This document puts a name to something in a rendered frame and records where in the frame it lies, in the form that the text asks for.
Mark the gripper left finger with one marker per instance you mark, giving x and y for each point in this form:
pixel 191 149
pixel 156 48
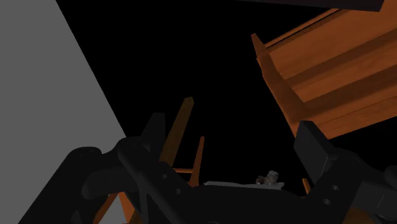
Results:
pixel 136 173

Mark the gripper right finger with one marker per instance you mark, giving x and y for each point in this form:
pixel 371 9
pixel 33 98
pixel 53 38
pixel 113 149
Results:
pixel 341 180

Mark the small grey brown figure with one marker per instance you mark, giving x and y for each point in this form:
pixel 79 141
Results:
pixel 269 178

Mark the orange wooden chair frame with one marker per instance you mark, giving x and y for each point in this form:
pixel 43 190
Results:
pixel 179 125

